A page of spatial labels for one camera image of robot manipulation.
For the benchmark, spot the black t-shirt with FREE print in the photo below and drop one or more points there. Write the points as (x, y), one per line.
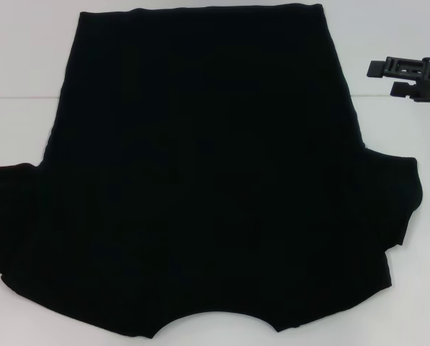
(207, 173)

